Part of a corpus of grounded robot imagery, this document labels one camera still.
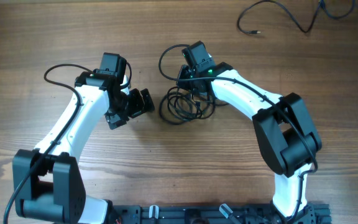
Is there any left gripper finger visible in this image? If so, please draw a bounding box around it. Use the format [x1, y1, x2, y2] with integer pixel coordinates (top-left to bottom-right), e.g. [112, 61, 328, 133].
[128, 88, 145, 118]
[140, 88, 155, 113]

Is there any black usb cable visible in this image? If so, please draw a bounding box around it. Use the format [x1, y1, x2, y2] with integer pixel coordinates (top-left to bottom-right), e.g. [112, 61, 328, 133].
[236, 0, 357, 35]
[158, 86, 229, 126]

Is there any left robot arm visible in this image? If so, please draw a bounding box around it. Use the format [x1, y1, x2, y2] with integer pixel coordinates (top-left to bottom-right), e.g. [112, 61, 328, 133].
[3, 52, 154, 223]

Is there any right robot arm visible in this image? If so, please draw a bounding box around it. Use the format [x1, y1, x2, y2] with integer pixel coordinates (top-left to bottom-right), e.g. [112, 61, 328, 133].
[178, 41, 322, 223]

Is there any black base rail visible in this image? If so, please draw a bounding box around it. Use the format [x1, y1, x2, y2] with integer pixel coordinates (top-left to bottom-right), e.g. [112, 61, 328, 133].
[111, 203, 333, 224]

